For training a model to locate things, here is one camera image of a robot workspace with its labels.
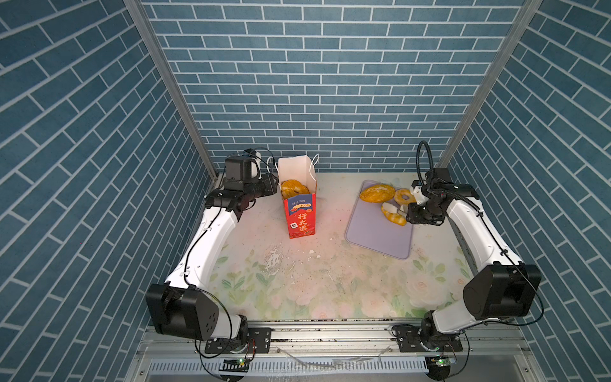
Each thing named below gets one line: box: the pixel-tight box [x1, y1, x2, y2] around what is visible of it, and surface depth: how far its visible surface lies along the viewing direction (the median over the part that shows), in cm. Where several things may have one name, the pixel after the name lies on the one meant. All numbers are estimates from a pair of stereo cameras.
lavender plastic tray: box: [345, 179, 414, 261], surface depth 104 cm
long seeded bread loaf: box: [358, 183, 396, 203], surface depth 110 cm
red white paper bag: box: [277, 154, 316, 240], surface depth 93 cm
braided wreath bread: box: [280, 179, 312, 200], surface depth 100 cm
